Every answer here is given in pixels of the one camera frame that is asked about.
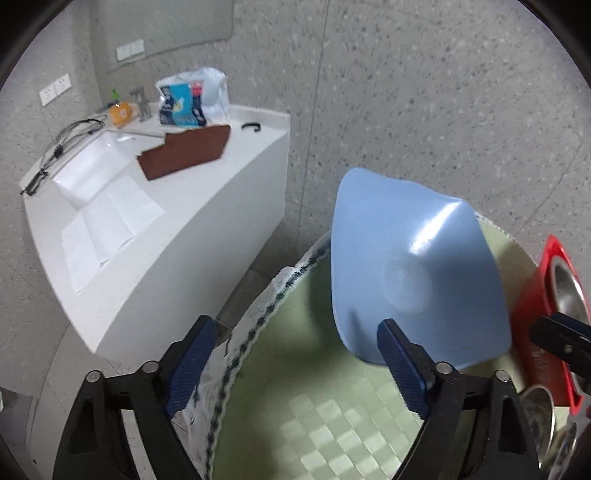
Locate steel bowl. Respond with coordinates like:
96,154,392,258
548,423,578,480
520,385,556,463
549,260,591,398

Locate blue square plate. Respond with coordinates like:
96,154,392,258
331,168,512,369

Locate red plastic basin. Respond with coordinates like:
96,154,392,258
510,235,590,415

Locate green checkered tablecloth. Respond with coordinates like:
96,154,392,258
181,214,546,480

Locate white sink counter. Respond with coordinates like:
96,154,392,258
23,105,290,367

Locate white paper sheets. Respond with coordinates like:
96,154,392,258
61,175,164,293

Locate brown cloth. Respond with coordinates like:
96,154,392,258
137,125,231,181

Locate small black hook object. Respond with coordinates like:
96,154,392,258
242,122,262,132

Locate orange soap bottle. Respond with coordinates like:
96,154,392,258
108,88,133,128

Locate chrome faucet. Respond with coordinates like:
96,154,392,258
129,86,152,122

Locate blue white plastic bag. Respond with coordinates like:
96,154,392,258
155,67,230,128

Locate black cable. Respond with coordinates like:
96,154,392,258
20,115,108,197

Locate double wall socket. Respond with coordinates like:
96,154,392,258
38,73,72,107

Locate mirror side wall socket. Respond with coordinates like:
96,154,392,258
115,39,145,63

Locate wall mirror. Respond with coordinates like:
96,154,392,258
89,0,235,73

